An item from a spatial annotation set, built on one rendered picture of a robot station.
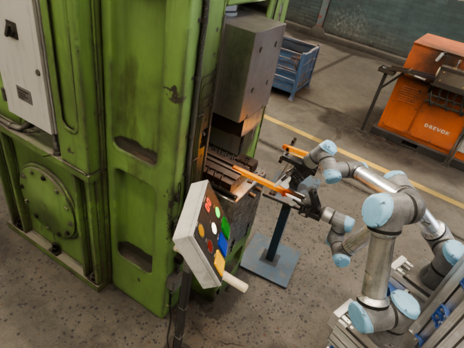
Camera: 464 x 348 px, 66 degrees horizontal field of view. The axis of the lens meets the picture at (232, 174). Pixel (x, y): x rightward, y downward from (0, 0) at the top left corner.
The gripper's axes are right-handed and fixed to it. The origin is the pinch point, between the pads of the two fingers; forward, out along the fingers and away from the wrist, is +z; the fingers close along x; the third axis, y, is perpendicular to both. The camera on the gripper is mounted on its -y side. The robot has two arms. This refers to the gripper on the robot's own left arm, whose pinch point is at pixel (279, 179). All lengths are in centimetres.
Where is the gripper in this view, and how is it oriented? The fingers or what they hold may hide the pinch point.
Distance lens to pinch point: 187.6
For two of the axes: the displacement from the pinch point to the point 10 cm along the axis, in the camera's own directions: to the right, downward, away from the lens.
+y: 6.6, 7.5, -0.1
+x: 5.1, -4.4, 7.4
